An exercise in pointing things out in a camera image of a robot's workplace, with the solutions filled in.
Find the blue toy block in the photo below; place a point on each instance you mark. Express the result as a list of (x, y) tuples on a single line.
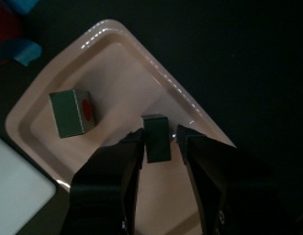
[(23, 5), (24, 50)]

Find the dark green sushi piece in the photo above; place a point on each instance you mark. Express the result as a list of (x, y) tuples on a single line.
[(158, 137)]

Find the pink square plate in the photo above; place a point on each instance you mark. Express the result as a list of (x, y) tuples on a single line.
[(128, 91)]

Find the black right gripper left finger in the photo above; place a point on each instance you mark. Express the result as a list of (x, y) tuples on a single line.
[(104, 183)]

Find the sushi piece with red centre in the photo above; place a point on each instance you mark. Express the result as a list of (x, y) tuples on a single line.
[(74, 113)]

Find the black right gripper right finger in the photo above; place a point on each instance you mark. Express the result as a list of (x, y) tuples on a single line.
[(231, 183)]

